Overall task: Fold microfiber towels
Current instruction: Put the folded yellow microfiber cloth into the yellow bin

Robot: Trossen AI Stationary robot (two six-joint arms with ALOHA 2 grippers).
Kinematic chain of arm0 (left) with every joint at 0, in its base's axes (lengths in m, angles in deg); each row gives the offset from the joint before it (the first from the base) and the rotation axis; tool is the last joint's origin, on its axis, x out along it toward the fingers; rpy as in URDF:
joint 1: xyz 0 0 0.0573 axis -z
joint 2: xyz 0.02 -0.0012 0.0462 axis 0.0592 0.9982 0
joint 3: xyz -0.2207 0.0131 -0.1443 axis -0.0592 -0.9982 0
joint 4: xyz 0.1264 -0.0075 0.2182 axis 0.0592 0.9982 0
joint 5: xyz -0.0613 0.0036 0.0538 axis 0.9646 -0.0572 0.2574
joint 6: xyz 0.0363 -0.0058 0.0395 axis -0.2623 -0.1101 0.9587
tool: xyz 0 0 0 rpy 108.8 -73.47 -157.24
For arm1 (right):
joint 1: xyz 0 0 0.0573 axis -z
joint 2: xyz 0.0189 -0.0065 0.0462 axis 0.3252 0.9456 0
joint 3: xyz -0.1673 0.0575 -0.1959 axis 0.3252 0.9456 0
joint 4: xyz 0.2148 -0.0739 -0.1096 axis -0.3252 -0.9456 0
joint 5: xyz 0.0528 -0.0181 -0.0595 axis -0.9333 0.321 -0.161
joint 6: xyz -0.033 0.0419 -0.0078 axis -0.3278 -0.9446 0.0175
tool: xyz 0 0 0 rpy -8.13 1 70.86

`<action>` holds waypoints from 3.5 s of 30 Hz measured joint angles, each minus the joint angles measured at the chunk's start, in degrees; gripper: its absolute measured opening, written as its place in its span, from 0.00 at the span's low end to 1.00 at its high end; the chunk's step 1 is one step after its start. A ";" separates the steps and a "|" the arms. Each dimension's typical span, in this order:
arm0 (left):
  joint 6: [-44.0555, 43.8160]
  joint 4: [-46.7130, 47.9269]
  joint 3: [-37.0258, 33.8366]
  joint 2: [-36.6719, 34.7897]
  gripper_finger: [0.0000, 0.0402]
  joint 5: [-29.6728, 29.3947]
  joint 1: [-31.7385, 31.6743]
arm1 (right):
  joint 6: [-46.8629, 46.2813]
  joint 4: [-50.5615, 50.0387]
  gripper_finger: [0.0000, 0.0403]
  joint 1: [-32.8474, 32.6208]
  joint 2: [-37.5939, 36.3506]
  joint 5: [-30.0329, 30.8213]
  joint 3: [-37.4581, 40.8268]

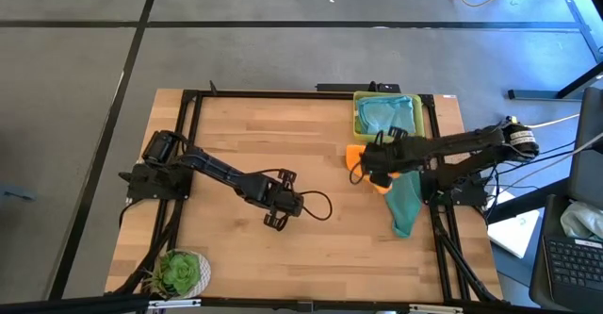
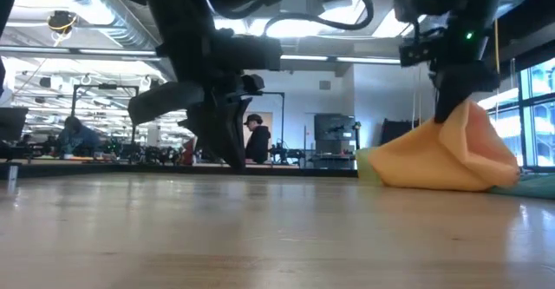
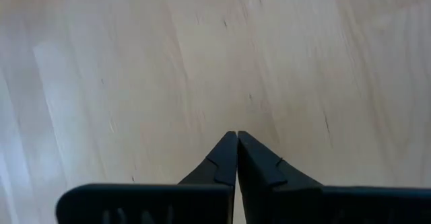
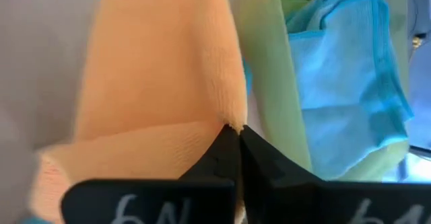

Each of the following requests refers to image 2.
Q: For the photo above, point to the teal microfiber towel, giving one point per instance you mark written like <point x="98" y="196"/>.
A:
<point x="533" y="187"/>

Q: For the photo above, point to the silver ventilation duct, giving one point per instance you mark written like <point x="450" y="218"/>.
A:
<point x="99" y="15"/>

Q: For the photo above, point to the black aluminium table frame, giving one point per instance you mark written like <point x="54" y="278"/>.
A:
<point x="130" y="169"/>

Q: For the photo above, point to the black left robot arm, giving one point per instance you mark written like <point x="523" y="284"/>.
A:
<point x="182" y="20"/>

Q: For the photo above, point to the orange microfiber towel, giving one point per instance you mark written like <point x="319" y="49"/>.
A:
<point x="425" y="163"/>

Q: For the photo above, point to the window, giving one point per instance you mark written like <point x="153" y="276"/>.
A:
<point x="544" y="120"/>

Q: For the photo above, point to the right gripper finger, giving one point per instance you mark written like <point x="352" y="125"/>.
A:
<point x="446" y="109"/>

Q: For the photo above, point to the black gantry frame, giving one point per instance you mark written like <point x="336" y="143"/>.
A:
<point x="273" y="93"/>
<point x="106" y="87"/>

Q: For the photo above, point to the black monitor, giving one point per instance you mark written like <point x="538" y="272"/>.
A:
<point x="13" y="124"/>

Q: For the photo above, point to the linear ceiling light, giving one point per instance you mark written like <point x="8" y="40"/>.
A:
<point x="325" y="57"/>

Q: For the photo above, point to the person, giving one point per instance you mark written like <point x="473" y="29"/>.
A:
<point x="80" y="139"/>
<point x="259" y="143"/>

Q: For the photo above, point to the yellow plastic tray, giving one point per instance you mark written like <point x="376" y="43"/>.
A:
<point x="362" y="167"/>

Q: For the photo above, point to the black office chair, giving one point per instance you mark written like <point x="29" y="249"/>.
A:
<point x="399" y="133"/>

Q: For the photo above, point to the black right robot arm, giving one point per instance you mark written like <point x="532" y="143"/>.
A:
<point x="455" y="2"/>

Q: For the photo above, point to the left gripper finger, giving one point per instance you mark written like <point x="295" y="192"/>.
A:
<point x="217" y="133"/>
<point x="239" y="128"/>

